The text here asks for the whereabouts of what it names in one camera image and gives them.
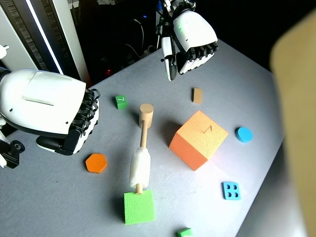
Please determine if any white and black door frame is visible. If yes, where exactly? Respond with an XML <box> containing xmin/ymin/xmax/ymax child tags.
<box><xmin>0</xmin><ymin>0</ymin><xmax>90</xmax><ymax>86</ymax></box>

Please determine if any large green foam cube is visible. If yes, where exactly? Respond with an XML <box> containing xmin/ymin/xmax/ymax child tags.
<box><xmin>123</xmin><ymin>189</ymin><xmax>157</xmax><ymax>226</ymax></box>

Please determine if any orange hexagon block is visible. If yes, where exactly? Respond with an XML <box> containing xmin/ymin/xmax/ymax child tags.
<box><xmin>85</xmin><ymin>153</ymin><xmax>108</xmax><ymax>174</ymax></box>

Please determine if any small plain wooden block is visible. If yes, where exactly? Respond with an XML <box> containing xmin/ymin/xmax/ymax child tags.
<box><xmin>192</xmin><ymin>87</ymin><xmax>203</xmax><ymax>104</ymax></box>

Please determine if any grey table cloth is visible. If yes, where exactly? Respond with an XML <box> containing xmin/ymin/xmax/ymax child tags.
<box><xmin>0</xmin><ymin>38</ymin><xmax>287</xmax><ymax>237</ymax></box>

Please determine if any blue square four-hole block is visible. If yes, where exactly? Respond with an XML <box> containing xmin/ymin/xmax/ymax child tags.
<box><xmin>221</xmin><ymin>182</ymin><xmax>241</xmax><ymax>200</ymax></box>

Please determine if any blurred tan panel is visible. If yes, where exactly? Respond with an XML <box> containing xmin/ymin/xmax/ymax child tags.
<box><xmin>270</xmin><ymin>9</ymin><xmax>316</xmax><ymax>237</ymax></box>

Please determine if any large orange foam cube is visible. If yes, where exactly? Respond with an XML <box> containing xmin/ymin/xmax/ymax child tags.
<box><xmin>169</xmin><ymin>110</ymin><xmax>229</xmax><ymax>171</ymax></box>

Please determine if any small green number cube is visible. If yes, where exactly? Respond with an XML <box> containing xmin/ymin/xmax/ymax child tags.
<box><xmin>115</xmin><ymin>95</ymin><xmax>129</xmax><ymax>110</ymax></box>

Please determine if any thin white cable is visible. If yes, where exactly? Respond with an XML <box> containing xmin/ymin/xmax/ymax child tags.
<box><xmin>134</xmin><ymin>19</ymin><xmax>145</xmax><ymax>53</ymax></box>

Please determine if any blue round disc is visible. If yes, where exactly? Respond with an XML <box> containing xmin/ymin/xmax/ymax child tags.
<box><xmin>235</xmin><ymin>126</ymin><xmax>254</xmax><ymax>144</ymax></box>

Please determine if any small green block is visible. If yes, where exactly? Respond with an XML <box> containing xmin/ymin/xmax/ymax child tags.
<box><xmin>176</xmin><ymin>227</ymin><xmax>194</xmax><ymax>237</ymax></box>

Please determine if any wooden mallet with white grip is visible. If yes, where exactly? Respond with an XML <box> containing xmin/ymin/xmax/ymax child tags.
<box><xmin>129</xmin><ymin>103</ymin><xmax>155</xmax><ymax>196</ymax></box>

